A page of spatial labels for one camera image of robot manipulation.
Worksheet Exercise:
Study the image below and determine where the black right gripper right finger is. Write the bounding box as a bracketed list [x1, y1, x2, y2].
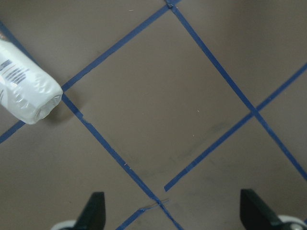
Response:
[240, 189, 283, 230]

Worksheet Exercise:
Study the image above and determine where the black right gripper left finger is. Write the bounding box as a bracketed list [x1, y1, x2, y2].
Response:
[74, 192, 106, 230]

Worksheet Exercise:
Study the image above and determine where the white blue tennis ball can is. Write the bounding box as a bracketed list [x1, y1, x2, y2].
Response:
[0, 39, 63, 125]

